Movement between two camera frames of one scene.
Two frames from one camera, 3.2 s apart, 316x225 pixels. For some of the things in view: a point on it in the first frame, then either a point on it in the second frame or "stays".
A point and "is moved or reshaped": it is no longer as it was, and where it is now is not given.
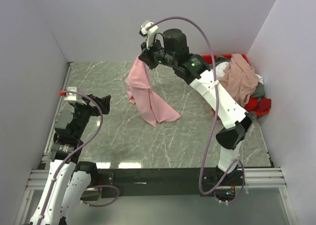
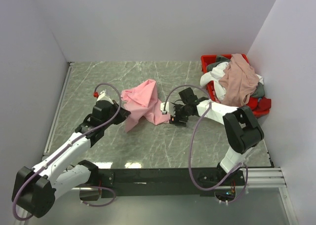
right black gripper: [146, 55] → [176, 122]
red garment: [260, 105] stays
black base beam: [163, 181] stays
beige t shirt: [240, 79] stays
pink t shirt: [152, 105] is moved or reshaped
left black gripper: [94, 110] → [122, 115]
